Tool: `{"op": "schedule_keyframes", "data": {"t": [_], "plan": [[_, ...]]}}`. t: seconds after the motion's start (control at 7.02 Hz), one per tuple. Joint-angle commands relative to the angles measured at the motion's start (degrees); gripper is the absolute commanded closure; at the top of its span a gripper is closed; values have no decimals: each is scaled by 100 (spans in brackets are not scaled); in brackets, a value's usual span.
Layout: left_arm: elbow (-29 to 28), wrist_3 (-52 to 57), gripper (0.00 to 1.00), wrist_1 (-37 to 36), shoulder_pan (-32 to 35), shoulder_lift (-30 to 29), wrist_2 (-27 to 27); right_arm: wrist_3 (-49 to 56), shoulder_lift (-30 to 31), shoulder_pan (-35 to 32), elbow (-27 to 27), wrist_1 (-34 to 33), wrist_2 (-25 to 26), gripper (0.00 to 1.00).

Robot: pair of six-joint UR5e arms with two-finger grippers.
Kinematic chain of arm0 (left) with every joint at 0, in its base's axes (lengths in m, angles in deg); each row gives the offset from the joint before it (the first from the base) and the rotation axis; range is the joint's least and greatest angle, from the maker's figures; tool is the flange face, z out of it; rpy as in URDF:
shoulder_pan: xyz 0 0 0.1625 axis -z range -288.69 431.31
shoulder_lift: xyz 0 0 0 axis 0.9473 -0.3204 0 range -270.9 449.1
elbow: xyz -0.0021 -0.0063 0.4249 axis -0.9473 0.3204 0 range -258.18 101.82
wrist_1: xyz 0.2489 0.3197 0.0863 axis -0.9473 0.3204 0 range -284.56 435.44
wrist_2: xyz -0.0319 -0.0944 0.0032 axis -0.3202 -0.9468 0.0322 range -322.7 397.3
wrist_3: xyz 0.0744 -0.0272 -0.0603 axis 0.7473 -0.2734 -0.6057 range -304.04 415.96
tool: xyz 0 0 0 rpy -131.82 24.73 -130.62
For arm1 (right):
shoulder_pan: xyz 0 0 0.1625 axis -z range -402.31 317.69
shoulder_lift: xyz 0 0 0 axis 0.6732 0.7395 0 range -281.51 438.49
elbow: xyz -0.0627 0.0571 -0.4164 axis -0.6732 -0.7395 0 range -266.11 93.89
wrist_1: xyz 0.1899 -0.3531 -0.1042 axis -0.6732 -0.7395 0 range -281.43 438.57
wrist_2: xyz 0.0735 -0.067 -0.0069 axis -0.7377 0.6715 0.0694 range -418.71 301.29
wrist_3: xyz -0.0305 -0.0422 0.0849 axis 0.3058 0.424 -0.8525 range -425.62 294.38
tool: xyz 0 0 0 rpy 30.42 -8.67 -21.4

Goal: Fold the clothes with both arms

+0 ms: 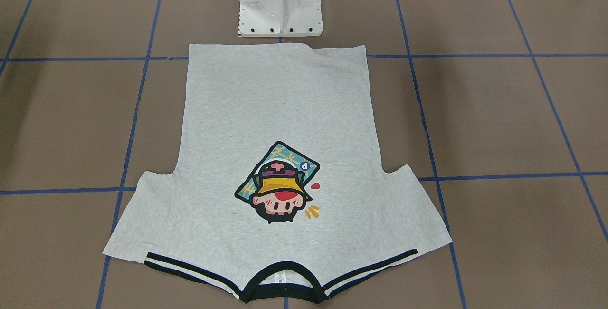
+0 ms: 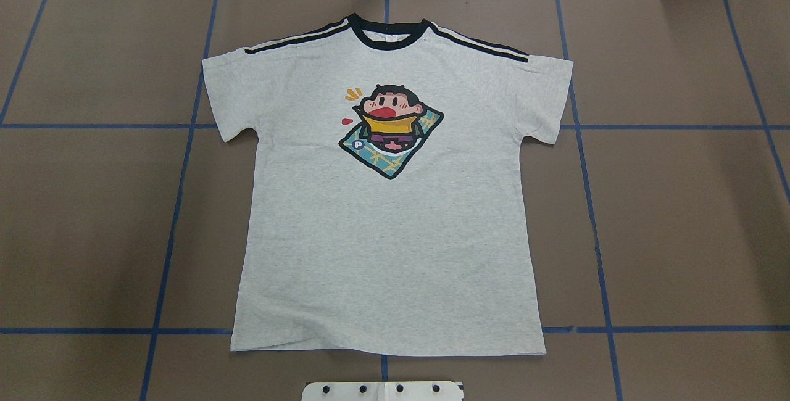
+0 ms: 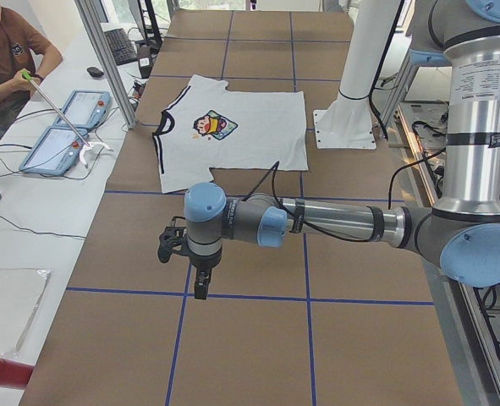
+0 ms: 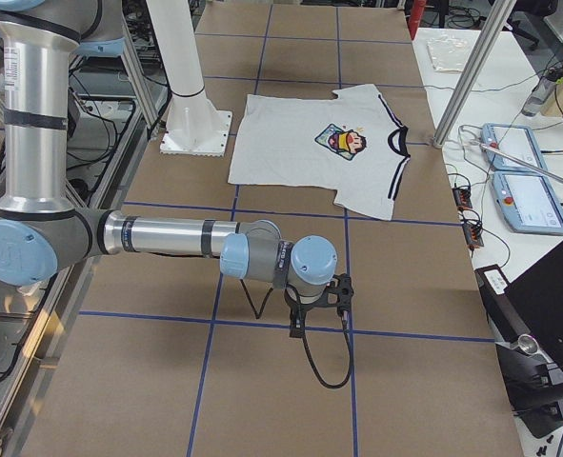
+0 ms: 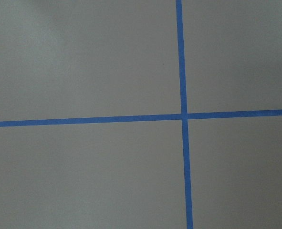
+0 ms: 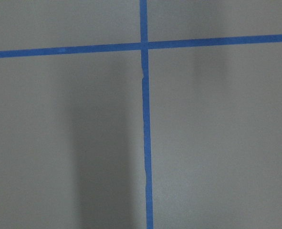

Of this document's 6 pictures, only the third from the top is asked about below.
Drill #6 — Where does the grey cartoon print t-shirt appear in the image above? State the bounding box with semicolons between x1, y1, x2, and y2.
152;75;308;193

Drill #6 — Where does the red cylinder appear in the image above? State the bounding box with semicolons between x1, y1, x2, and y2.
0;358;34;390

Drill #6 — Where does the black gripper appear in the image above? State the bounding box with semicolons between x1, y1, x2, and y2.
190;255;219;299

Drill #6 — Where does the metal reacher grabber stick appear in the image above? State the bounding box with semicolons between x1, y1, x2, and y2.
22;72;112;167

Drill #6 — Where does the clear plastic bag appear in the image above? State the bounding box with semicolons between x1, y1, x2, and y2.
0;268;52;355

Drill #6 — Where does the far blue teach pendant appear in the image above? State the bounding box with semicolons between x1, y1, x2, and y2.
61;90;112;130

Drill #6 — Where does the black computer mouse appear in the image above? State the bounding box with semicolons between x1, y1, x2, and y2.
86;67;104;79

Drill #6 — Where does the person in brown shirt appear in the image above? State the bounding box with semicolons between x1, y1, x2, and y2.
0;0;64;166

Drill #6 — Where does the near blue teach pendant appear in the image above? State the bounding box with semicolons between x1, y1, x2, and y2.
19;125;83;176

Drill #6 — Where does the blue teach pendant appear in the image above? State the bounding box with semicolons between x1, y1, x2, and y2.
19;125;83;176
61;90;112;130

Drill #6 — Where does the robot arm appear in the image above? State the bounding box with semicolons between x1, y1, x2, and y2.
182;1;500;299

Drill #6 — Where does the black keyboard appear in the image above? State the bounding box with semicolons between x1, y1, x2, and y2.
103;28;137;66

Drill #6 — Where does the aluminium frame post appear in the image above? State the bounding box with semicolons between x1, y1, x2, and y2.
74;0;136;129

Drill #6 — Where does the brown table mat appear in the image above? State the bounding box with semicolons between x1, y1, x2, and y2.
21;11;462;405

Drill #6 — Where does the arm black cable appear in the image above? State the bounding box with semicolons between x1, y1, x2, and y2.
243;160;448;244

